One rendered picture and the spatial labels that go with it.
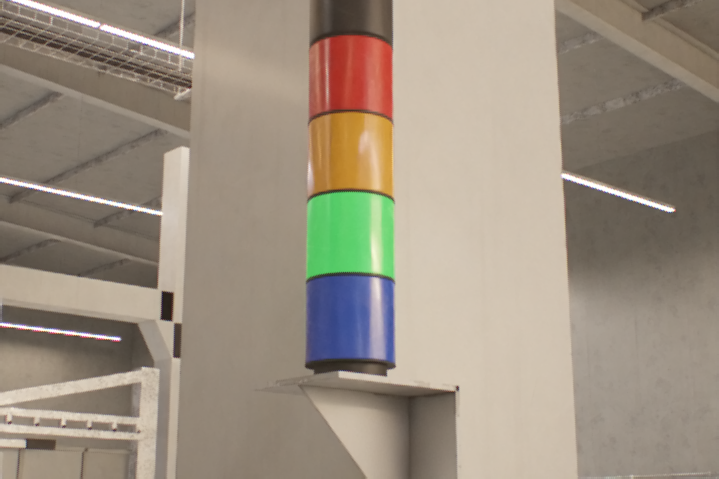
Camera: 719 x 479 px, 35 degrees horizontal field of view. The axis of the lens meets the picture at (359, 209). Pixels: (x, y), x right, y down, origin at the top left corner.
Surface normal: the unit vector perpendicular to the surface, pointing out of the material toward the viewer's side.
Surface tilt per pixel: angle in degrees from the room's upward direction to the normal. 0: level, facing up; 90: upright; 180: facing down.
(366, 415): 90
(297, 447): 90
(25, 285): 90
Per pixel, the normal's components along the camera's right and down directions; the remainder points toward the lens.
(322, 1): -0.69, -0.19
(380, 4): 0.72, -0.19
